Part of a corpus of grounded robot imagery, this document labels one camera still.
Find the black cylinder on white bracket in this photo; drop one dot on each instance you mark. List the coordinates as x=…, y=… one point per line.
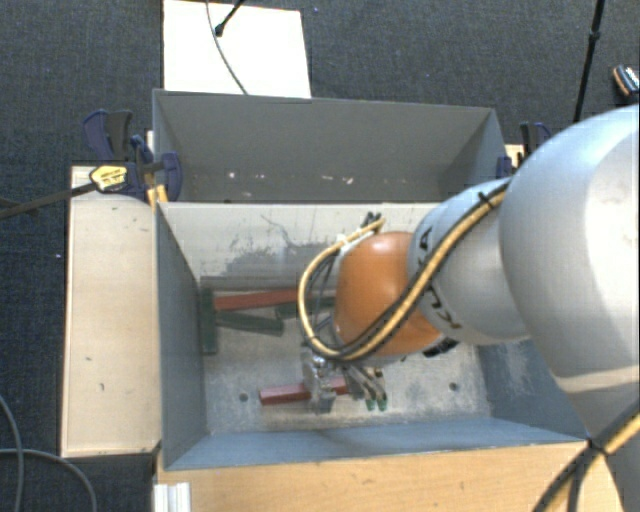
x=440, y=348

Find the grey metal bin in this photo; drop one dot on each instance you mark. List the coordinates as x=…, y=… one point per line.
x=280, y=150

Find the red-brown block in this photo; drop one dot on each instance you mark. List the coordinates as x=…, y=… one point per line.
x=255, y=300
x=282, y=394

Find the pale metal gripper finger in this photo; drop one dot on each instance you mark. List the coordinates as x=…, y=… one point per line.
x=324, y=403
x=312, y=370

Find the pale wood flat board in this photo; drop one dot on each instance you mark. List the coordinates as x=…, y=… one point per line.
x=110, y=325

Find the dark green flat block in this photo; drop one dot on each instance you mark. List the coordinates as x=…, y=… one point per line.
x=250, y=323
x=209, y=322

